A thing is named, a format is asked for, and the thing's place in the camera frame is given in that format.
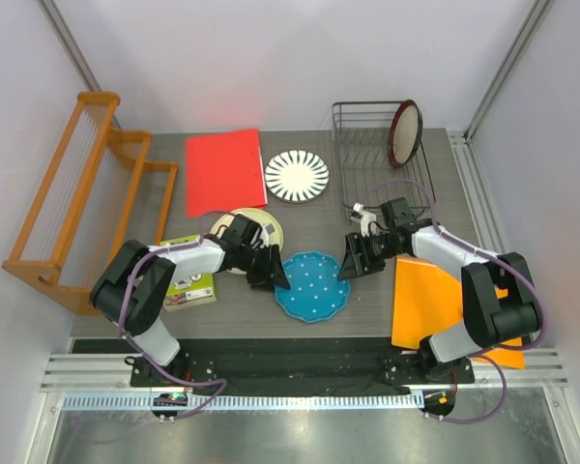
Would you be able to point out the blue polka dot plate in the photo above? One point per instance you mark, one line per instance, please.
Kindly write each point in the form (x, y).
(315, 293)

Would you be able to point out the dark red rimmed plate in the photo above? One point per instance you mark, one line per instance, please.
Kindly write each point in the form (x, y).
(405, 134)

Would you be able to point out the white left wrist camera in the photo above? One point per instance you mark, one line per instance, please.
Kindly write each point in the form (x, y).
(268, 229)

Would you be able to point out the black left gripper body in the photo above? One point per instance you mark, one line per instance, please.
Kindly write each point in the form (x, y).
(255, 259)

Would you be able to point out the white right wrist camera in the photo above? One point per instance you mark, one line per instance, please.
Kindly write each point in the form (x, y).
(365, 219)

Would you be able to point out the orange wooden rack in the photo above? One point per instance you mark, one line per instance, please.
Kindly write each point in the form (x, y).
(81, 212)

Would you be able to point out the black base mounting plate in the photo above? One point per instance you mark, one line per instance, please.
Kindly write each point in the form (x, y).
(307, 367)

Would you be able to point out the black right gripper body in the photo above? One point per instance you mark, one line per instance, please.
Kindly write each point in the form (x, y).
(378, 246)

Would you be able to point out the white slotted cable duct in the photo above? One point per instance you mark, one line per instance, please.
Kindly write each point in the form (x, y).
(168, 402)

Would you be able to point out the orange folder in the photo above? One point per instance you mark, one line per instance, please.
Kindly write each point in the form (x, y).
(446, 317)

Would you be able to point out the red folder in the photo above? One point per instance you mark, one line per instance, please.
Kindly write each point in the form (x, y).
(224, 172)

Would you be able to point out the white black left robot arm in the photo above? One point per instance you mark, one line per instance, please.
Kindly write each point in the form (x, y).
(131, 290)

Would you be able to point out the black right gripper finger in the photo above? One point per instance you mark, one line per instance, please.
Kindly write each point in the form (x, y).
(366, 270)
(350, 267)

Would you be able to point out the white blue striped plate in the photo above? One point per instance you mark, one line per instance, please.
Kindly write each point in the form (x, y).
(296, 176)

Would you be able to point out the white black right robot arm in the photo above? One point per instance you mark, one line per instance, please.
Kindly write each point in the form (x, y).
(426, 239)

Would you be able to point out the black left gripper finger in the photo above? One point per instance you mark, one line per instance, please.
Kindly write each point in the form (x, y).
(275, 271)
(261, 281)

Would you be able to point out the green booklet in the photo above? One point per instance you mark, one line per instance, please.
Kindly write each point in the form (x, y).
(192, 282)

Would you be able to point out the black wire dish rack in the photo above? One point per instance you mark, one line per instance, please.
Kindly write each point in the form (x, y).
(360, 146)

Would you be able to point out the cream plate with twig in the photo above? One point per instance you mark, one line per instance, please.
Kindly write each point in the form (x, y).
(258, 215)

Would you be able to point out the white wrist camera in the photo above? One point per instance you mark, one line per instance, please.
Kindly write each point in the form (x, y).
(268, 229)
(365, 219)

